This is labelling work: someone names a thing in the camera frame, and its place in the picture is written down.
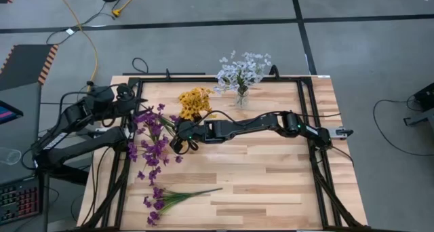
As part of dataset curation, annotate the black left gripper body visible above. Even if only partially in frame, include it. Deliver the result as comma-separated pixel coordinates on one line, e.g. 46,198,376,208
115,83,140,119

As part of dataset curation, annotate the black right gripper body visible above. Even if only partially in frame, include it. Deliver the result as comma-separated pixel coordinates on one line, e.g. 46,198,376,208
174,119,206,148

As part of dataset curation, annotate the purple flower bunch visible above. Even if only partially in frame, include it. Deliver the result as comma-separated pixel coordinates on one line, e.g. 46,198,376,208
127,123,170,187
134,111,160,138
142,187,224,227
149,103,184,138

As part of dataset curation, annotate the yellow flower bunch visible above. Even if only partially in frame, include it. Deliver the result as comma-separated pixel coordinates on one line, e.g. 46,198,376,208
195,99,218,119
189,87,214,106
179,102,204,121
178,91,199,119

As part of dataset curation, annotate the white flower bunch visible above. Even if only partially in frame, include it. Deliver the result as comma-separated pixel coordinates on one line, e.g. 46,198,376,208
212,69,245,96
237,51,273,87
216,50,252,90

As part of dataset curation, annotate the clear glass vase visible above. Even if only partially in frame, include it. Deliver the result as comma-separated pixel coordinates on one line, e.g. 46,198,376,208
234,88,250,109

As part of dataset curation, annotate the black flat bar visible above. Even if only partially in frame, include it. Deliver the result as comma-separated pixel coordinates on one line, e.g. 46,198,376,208
121,72,206,76

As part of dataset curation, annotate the large hazard-striped black mat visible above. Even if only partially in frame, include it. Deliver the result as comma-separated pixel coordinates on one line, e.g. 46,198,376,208
0,44,59,92

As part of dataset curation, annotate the grey desk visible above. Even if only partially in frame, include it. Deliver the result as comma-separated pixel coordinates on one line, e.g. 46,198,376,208
0,82,43,185

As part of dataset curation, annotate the laptop screen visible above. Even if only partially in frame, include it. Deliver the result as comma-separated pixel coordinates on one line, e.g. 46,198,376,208
0,100,24,125

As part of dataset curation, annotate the clear plastic object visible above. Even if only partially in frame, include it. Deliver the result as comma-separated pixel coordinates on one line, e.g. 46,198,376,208
0,147,22,166

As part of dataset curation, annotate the backlit keyboard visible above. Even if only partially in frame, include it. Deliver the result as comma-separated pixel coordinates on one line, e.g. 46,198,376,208
0,177,43,226

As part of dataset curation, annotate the black box device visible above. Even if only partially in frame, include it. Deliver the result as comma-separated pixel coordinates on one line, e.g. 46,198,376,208
413,82,434,111

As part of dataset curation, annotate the black cable loop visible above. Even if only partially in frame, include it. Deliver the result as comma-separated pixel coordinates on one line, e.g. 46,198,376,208
131,57,149,75

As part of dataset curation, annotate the yellow extension cord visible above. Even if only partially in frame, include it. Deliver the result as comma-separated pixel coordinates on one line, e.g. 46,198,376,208
52,0,99,92

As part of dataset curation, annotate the black aluminium table frame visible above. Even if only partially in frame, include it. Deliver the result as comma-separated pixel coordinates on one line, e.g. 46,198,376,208
81,76,369,232

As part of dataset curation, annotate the yellow cord with plug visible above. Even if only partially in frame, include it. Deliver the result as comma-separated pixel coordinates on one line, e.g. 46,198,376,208
111,0,145,18

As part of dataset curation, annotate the black floor cable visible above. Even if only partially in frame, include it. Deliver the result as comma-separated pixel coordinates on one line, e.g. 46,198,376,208
372,98,434,157
45,0,153,46

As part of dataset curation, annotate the grey metal base plate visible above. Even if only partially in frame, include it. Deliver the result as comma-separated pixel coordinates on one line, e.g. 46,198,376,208
327,125,354,140

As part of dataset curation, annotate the grey metal bracket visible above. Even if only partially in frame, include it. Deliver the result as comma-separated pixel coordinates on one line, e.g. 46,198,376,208
403,108,434,127

